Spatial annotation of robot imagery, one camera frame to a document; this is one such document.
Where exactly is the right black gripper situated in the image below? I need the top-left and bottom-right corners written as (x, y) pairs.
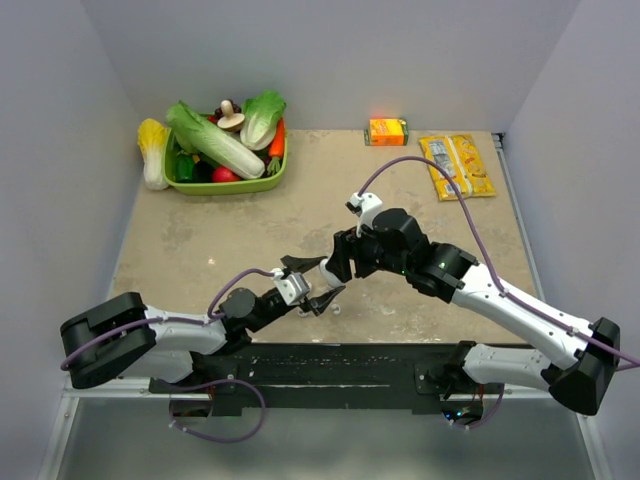
top-left (326, 220), bottom-right (410, 283)

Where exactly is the white oval charging case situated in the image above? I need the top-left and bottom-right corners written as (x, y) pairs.
top-left (319, 258), bottom-right (345, 288)

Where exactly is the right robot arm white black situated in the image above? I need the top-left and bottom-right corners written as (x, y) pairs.
top-left (320, 208), bottom-right (620, 416)

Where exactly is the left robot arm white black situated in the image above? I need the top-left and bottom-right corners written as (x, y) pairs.
top-left (60, 256), bottom-right (351, 392)

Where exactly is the orange green small box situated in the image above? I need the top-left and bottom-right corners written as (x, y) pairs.
top-left (364, 118), bottom-right (409, 146)

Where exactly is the yellow snack package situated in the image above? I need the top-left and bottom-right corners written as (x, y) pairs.
top-left (419, 134), bottom-right (496, 198)

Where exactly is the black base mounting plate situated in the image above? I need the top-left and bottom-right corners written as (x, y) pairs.
top-left (146, 343), bottom-right (500, 416)

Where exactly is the green plastic basket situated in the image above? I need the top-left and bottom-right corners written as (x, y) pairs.
top-left (164, 130), bottom-right (288, 196)

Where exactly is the orange carrot toy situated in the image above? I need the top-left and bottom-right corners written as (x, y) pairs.
top-left (267, 118), bottom-right (286, 176)

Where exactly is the red tomato toy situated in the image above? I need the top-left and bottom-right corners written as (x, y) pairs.
top-left (211, 166), bottom-right (242, 183)

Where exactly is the dark eggplant toy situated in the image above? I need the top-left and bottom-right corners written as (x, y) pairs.
top-left (192, 160), bottom-right (215, 184)

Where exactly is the green pepper toy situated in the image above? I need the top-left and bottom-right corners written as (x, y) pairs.
top-left (175, 154), bottom-right (195, 183)

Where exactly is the small green cabbage toy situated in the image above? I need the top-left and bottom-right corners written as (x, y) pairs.
top-left (240, 90), bottom-right (286, 151)

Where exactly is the beige mushroom toy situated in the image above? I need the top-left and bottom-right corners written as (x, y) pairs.
top-left (217, 100), bottom-right (245, 132)

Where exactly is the large napa cabbage toy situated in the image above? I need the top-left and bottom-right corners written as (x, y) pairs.
top-left (166, 101), bottom-right (265, 180)

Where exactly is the yellow cabbage toy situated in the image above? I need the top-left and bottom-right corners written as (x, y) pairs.
top-left (137, 118), bottom-right (168, 191)

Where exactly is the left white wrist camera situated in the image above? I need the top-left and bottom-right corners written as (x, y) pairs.
top-left (270, 268), bottom-right (311, 306)

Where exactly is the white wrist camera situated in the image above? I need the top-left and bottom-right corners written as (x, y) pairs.
top-left (270, 268), bottom-right (311, 306)
top-left (346, 192), bottom-right (384, 237)

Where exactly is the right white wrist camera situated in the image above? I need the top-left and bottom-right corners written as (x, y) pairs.
top-left (346, 192), bottom-right (384, 237)

